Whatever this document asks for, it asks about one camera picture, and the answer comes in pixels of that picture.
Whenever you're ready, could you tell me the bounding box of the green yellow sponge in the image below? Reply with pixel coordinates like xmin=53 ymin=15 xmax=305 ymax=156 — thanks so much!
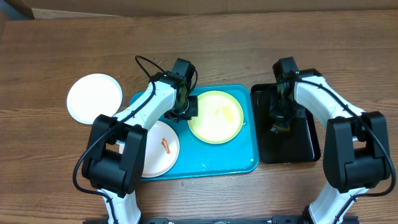
xmin=272 ymin=121 xmax=291 ymax=132

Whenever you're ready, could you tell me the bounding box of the yellow-green plate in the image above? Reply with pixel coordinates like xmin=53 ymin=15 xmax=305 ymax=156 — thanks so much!
xmin=188 ymin=90 xmax=244 ymax=144

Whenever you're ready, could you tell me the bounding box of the white plate with ketchup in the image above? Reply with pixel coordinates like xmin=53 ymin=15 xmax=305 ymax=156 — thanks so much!
xmin=119 ymin=120 xmax=180 ymax=179

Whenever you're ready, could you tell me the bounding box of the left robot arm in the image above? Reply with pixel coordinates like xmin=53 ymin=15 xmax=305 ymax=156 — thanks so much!
xmin=73 ymin=72 xmax=198 ymax=223

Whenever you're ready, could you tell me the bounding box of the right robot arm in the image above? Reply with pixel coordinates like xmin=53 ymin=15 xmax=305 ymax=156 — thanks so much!
xmin=273 ymin=68 xmax=397 ymax=223

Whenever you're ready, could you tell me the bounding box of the black water tray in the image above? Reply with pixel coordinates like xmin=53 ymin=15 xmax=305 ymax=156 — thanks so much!
xmin=251 ymin=83 xmax=321 ymax=164

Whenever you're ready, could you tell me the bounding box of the teal plastic tray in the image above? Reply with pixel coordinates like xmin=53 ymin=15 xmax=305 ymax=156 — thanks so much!
xmin=142 ymin=84 xmax=259 ymax=181

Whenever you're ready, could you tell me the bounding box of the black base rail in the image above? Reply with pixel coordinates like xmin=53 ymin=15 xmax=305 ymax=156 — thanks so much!
xmin=83 ymin=214 xmax=360 ymax=224

